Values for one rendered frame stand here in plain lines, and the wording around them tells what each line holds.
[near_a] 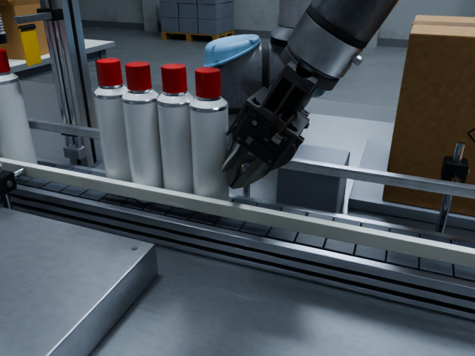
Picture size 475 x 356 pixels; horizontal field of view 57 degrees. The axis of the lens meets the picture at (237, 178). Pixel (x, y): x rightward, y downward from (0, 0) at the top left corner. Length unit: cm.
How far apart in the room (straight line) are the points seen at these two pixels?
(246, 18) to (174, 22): 126
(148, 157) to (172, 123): 7
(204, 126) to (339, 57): 20
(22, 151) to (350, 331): 59
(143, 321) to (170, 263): 11
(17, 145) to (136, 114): 27
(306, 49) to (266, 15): 749
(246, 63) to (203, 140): 35
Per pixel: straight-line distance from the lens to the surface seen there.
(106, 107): 65
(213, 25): 746
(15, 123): 81
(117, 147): 67
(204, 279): 60
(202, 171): 60
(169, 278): 61
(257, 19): 803
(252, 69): 90
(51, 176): 75
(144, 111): 62
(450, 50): 69
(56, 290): 54
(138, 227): 67
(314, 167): 61
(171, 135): 61
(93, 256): 58
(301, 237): 59
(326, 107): 131
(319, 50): 48
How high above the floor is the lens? 121
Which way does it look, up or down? 26 degrees down
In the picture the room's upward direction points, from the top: straight up
